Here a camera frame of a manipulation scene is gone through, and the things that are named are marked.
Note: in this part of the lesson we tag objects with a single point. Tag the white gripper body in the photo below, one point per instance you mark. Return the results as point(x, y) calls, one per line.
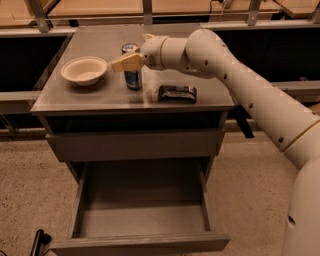
point(151, 52)

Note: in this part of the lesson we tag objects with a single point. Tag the redbull can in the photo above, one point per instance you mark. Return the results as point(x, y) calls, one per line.
point(132, 78)

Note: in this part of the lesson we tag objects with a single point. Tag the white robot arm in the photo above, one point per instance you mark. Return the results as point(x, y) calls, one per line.
point(291, 126)

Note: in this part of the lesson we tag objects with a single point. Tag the closed grey top drawer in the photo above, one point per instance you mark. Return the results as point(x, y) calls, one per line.
point(131, 145)

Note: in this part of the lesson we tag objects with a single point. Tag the grey drawer cabinet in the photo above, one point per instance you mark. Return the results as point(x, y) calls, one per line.
point(109, 106)

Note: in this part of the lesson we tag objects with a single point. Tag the open grey middle drawer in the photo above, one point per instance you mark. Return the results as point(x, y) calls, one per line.
point(141, 208)

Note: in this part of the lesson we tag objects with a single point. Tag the dark snack packet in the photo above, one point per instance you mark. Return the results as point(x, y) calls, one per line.
point(177, 93)

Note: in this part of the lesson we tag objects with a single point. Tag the white paper bowl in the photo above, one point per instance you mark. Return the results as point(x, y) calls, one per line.
point(84, 71)

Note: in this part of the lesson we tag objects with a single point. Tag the black object at floor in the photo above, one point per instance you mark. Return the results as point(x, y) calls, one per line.
point(41, 238)

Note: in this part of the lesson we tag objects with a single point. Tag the metal railing frame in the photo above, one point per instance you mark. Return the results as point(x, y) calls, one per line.
point(277, 38)

